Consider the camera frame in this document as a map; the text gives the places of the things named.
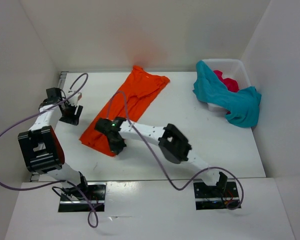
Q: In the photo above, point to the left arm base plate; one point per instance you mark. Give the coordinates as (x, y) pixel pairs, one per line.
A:
(96, 194)

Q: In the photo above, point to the orange t shirt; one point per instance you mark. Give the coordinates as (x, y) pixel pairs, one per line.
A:
(140, 89)

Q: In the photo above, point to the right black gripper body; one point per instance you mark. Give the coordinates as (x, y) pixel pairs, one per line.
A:
(116, 145)

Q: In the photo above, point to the pink t shirt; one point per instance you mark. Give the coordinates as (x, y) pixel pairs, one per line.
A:
(231, 84)

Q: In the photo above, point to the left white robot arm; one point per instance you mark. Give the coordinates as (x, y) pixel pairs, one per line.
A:
(73, 181)

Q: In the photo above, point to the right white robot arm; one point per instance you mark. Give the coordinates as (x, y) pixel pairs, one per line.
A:
(173, 144)

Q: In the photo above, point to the teal t shirt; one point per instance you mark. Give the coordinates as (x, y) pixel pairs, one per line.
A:
(243, 107)

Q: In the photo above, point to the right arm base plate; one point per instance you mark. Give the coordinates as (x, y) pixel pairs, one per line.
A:
(209, 198)

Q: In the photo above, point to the white plastic basket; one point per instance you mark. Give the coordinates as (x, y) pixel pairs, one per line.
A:
(231, 68)

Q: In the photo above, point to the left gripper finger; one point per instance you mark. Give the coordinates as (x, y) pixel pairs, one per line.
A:
(72, 120)
(78, 111)

